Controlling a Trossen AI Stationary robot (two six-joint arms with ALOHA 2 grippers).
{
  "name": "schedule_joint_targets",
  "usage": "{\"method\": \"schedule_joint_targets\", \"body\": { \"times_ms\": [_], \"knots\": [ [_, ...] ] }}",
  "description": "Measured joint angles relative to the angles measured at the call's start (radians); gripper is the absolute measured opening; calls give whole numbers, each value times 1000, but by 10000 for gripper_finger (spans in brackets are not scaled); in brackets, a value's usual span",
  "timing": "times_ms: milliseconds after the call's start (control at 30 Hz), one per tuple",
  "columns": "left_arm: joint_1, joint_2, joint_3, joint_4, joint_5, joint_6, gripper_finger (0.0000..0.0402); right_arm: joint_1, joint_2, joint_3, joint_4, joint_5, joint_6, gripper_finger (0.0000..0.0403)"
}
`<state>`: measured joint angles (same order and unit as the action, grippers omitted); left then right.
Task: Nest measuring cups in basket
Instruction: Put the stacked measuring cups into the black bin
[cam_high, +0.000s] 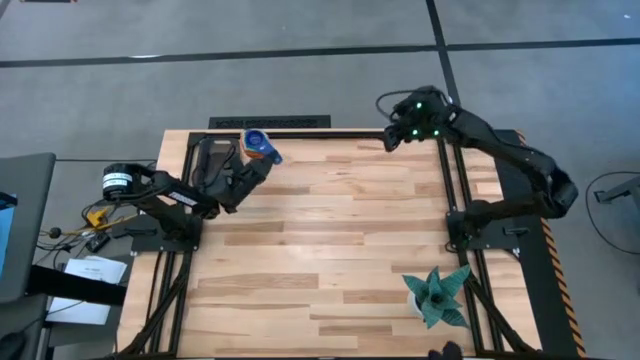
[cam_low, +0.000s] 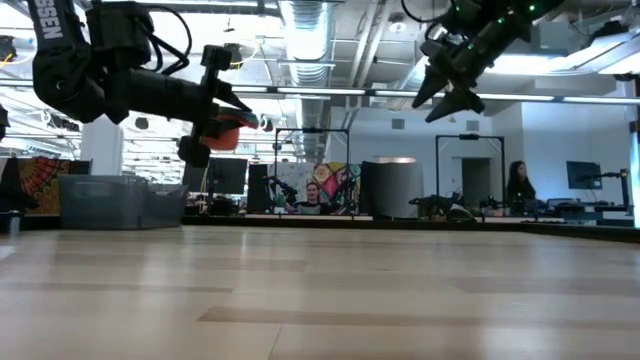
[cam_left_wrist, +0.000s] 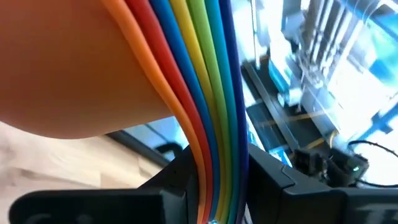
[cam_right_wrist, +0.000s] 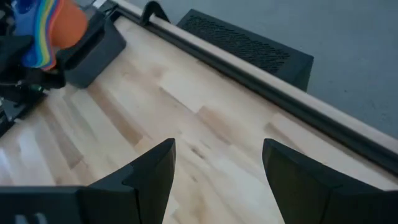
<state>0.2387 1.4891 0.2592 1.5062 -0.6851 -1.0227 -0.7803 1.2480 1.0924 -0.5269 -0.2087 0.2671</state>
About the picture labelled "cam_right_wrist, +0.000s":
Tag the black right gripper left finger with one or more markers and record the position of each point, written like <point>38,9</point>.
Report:
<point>140,193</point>

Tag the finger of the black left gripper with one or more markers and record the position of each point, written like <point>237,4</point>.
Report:
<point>57,77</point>
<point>12,56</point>

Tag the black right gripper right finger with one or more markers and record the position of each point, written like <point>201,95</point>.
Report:
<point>311,199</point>

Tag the blue measuring cup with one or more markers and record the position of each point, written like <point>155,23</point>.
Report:
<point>38,40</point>

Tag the teal measuring cup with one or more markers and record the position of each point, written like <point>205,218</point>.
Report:
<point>45,34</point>

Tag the green measuring cup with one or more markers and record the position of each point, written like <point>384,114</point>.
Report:
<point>49,31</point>

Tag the dark grey basket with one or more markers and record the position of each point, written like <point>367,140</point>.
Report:
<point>93,59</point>

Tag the black perforated box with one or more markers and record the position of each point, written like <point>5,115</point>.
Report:
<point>248,46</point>

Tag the black aluminium table frame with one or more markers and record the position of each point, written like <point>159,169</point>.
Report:
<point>248,82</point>

